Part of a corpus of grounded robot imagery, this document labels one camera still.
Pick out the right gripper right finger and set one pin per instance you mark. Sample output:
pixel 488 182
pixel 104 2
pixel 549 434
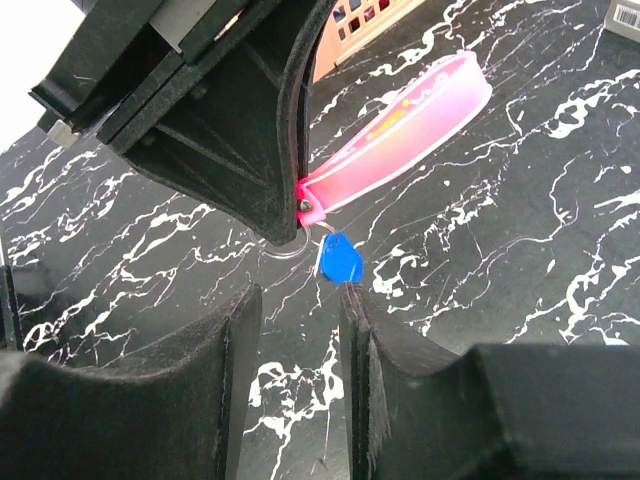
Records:
pixel 415 410

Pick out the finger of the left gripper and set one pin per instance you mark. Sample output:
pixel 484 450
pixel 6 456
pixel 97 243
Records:
pixel 224 120

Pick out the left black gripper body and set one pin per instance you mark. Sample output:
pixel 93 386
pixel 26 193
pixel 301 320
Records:
pixel 116 46

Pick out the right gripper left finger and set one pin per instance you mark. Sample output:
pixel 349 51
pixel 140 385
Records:
pixel 174 409

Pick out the silver key with blue tag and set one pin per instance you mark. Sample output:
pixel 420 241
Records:
pixel 338 261

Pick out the red strap keychain with ring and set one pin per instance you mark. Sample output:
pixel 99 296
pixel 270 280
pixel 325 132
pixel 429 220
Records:
pixel 422 117

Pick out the orange plastic file organizer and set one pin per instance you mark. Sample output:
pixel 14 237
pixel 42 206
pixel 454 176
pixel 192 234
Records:
pixel 352 25

